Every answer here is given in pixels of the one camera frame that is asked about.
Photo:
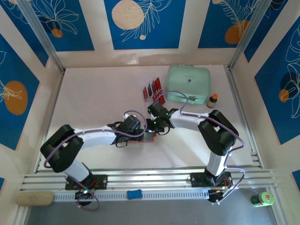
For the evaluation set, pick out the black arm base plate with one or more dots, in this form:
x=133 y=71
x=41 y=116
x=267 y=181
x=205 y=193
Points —
x=100 y=181
x=197 y=179

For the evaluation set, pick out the beige oblong pad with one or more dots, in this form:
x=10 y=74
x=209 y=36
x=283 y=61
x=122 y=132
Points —
x=35 y=198

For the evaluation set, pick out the brown bottle orange cap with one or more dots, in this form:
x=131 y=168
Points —
x=212 y=102

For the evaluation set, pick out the red plastic card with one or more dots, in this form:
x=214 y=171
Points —
x=145 y=92
x=161 y=99
x=157 y=83

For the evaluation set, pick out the aluminium frame post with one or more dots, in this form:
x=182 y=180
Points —
x=248 y=30
x=39 y=30

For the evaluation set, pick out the green can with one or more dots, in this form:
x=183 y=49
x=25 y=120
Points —
x=264 y=199

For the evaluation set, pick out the orange card holder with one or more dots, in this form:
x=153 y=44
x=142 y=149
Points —
x=152 y=141

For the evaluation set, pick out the blue bone-shaped piece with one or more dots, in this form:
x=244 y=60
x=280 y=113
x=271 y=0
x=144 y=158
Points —
x=134 y=195

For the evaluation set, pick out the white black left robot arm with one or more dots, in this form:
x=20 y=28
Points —
x=93 y=139

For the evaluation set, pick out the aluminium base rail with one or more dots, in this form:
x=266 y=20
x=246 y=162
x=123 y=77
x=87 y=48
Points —
x=150 y=178

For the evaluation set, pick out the black plastic card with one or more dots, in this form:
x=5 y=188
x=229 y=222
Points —
x=150 y=87

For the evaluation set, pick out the mint green zip case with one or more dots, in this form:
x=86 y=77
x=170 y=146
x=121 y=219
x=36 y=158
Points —
x=187 y=79

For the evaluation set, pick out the aluminium side rail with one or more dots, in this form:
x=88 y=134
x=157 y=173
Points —
x=241 y=112
x=55 y=98

